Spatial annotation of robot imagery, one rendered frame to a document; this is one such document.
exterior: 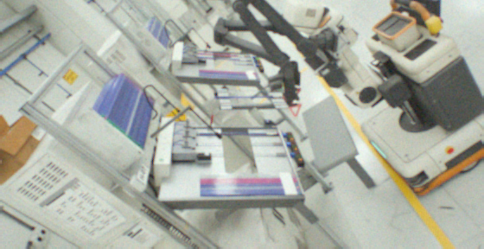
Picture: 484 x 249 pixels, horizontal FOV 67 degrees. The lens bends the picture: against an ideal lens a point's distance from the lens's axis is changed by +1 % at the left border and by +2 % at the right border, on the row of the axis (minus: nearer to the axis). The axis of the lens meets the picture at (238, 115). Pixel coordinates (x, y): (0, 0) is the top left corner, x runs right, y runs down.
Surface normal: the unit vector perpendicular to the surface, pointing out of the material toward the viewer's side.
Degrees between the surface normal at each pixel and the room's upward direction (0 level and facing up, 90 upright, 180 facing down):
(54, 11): 90
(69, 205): 88
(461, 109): 90
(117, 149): 90
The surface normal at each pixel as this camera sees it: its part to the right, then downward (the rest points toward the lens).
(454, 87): 0.14, 0.45
